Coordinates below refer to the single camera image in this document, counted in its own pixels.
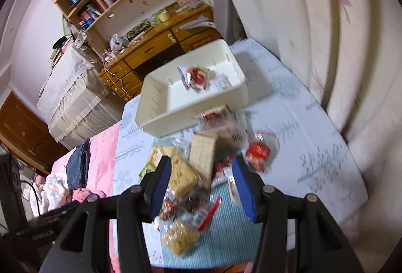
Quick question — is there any pink bed quilt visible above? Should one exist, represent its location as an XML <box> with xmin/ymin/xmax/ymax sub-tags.
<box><xmin>51</xmin><ymin>122</ymin><xmax>121</xmax><ymax>272</ymax></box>

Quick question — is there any roll of tape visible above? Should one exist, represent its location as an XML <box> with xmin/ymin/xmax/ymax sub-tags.
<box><xmin>158</xmin><ymin>12</ymin><xmax>170</xmax><ymax>22</ymax></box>

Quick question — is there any red apple snack packet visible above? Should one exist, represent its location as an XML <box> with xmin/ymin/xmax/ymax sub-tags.
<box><xmin>177</xmin><ymin>66</ymin><xmax>211</xmax><ymax>90</ymax></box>

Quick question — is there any white plastic storage bin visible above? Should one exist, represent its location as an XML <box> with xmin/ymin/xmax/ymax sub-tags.
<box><xmin>135</xmin><ymin>39</ymin><xmax>249</xmax><ymax>137</ymax></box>

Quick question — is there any small red candy packet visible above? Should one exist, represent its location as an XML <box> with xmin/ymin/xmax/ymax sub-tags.
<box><xmin>245</xmin><ymin>130</ymin><xmax>280</xmax><ymax>173</ymax></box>

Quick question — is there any yellow rice crisp block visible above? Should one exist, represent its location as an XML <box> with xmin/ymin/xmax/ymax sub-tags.
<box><xmin>168</xmin><ymin>154</ymin><xmax>200</xmax><ymax>198</ymax></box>

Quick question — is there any dark seaweed snack packet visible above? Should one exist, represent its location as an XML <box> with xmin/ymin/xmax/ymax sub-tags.
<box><xmin>179</xmin><ymin>192</ymin><xmax>221</xmax><ymax>232</ymax></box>

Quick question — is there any white lace covered cabinet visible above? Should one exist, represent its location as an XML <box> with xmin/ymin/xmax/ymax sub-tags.
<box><xmin>37</xmin><ymin>45</ymin><xmax>125</xmax><ymax>150</ymax></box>

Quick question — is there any orange white snack bar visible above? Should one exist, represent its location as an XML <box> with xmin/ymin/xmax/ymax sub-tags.
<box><xmin>227</xmin><ymin>173</ymin><xmax>241</xmax><ymax>207</ymax></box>

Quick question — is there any cream floral curtain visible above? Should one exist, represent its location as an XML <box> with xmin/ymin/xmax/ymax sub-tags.
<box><xmin>175</xmin><ymin>0</ymin><xmax>402</xmax><ymax>261</ymax></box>

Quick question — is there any wooden desk with drawers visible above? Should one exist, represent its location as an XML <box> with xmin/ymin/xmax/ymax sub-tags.
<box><xmin>99</xmin><ymin>4</ymin><xmax>221</xmax><ymax>101</ymax></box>

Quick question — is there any grey office chair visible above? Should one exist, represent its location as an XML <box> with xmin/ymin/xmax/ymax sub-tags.
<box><xmin>178</xmin><ymin>0</ymin><xmax>247</xmax><ymax>46</ymax></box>

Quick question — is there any green small snack packet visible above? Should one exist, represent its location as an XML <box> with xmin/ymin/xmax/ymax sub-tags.
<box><xmin>139</xmin><ymin>162</ymin><xmax>156</xmax><ymax>179</ymax></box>

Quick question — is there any navy blue folded cloth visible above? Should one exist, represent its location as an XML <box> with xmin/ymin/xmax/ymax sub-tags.
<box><xmin>65</xmin><ymin>138</ymin><xmax>91</xmax><ymax>190</ymax></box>

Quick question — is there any beige wafer cracker pack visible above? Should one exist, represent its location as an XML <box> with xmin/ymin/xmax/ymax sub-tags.
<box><xmin>189</xmin><ymin>133</ymin><xmax>218</xmax><ymax>190</ymax></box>

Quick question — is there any pink crumpled towel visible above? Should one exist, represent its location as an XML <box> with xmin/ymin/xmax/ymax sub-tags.
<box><xmin>72</xmin><ymin>188</ymin><xmax>107</xmax><ymax>203</ymax></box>

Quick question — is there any clear packet red label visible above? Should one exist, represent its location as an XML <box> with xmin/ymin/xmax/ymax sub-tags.
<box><xmin>197</xmin><ymin>105</ymin><xmax>245</xmax><ymax>150</ymax></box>

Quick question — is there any walnut date candy packet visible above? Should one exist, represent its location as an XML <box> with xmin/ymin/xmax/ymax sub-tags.
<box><xmin>155</xmin><ymin>197</ymin><xmax>179</xmax><ymax>224</ymax></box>

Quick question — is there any small yellow crisp packet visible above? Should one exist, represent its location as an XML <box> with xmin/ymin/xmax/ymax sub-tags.
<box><xmin>161</xmin><ymin>220</ymin><xmax>200</xmax><ymax>256</ymax></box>

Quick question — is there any large bread packet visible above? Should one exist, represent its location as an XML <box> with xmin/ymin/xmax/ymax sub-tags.
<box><xmin>146</xmin><ymin>137</ymin><xmax>191</xmax><ymax>168</ymax></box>

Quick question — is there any patterned tablecloth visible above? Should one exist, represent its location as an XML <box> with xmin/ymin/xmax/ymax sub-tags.
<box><xmin>111</xmin><ymin>37</ymin><xmax>369</xmax><ymax>270</ymax></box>

